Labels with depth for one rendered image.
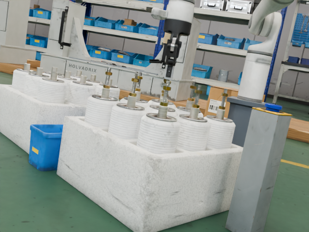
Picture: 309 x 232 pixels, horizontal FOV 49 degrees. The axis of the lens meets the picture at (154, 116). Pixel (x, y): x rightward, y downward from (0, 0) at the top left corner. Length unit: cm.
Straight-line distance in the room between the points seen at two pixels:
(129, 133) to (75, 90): 46
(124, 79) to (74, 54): 71
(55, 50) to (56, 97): 237
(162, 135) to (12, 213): 37
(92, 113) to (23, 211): 31
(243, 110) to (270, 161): 46
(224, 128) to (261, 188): 20
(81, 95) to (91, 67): 200
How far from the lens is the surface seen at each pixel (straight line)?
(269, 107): 85
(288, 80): 914
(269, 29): 132
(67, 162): 102
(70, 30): 360
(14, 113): 135
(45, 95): 122
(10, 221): 81
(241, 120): 129
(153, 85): 298
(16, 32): 410
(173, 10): 95
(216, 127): 96
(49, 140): 106
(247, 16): 553
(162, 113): 81
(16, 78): 144
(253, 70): 130
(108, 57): 630
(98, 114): 96
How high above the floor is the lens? 38
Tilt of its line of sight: 9 degrees down
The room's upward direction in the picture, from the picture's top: 10 degrees clockwise
